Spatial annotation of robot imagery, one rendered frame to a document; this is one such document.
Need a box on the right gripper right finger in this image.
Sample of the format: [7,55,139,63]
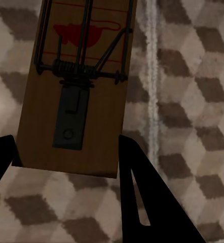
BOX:
[119,135,206,243]

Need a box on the mousetrap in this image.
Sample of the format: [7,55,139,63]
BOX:
[11,0,137,179]

